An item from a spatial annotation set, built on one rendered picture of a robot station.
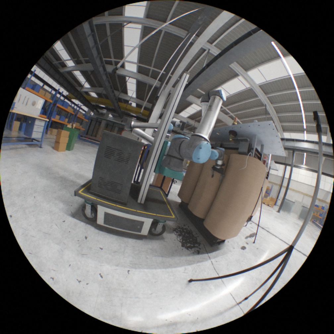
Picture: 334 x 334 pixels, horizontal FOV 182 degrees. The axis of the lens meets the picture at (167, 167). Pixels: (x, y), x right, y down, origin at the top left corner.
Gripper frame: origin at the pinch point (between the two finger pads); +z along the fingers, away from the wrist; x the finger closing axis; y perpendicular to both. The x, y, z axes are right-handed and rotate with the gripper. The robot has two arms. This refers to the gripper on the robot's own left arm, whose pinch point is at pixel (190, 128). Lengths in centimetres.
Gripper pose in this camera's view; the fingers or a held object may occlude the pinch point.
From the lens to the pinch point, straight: 155.5
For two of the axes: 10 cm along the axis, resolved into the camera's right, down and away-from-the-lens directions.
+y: 2.4, -4.7, 8.5
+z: 9.4, 3.4, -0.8
